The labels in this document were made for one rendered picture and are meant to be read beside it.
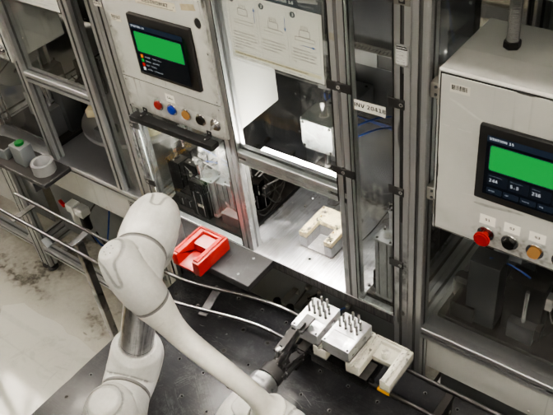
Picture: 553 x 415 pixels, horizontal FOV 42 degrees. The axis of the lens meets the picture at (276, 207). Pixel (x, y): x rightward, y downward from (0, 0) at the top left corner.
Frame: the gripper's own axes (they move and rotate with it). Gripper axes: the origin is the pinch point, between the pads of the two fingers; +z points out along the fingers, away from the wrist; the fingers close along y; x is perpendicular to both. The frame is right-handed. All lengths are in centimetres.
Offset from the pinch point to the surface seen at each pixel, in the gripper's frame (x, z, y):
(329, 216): 18.4, 40.2, 6.6
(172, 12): 49, 19, 86
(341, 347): -13.2, -1.1, 2.1
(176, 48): 48, 17, 76
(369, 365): -19.1, 3.5, -7.3
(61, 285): 177, 12, -89
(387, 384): -28.7, -2.1, -2.7
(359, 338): -15.5, 4.6, 2.1
